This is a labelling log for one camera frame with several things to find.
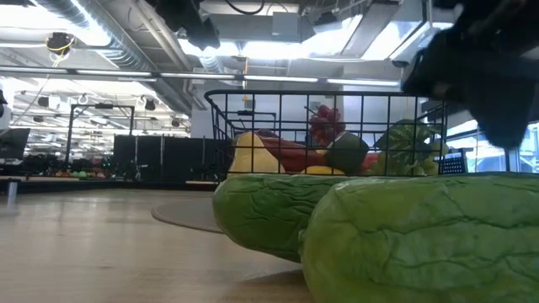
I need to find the black ceiling device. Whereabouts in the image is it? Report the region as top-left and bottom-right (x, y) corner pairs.
(45, 31), (76, 56)

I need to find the green avocado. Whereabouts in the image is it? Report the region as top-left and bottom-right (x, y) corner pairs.
(323, 130), (371, 176)

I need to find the dark monitor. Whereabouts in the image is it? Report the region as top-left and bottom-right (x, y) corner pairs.
(0, 128), (31, 161)

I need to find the silver post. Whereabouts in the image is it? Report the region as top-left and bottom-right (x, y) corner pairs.
(6, 178), (19, 207)

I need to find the short green cucumber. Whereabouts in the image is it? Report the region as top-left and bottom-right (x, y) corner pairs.
(298, 174), (539, 303)

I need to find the silver ventilation duct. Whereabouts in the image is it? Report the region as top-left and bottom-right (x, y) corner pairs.
(33, 0), (195, 114)

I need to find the long ceiling light bar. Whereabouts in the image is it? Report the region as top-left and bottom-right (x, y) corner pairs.
(0, 66), (401, 88)

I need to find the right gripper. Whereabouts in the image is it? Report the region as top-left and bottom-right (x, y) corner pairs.
(402, 0), (539, 149)

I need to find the red chili pepper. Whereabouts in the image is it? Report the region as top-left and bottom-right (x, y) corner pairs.
(257, 129), (328, 173)

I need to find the black wire basket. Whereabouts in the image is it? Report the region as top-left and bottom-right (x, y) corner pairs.
(204, 88), (450, 177)

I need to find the black frame rig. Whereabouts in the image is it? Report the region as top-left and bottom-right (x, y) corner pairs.
(65, 103), (136, 165)

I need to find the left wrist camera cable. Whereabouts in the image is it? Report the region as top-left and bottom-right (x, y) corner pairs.
(224, 0), (266, 16)

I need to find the black perforated crate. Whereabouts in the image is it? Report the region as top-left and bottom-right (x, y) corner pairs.
(440, 149), (469, 176)

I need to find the round grey mat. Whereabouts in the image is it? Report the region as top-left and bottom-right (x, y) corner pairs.
(151, 197), (224, 235)

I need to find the red grapes bunch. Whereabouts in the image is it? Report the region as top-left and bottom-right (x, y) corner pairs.
(308, 104), (347, 147)

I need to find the black partition wall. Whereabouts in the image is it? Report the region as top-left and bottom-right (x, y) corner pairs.
(113, 134), (228, 186)

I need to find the yellow pear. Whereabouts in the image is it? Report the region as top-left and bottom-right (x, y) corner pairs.
(228, 131), (280, 174)

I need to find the long green cucumber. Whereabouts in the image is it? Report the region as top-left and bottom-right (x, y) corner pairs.
(211, 174), (363, 264)

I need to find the green grapes bunch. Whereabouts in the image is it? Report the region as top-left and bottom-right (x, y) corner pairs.
(370, 118), (451, 177)

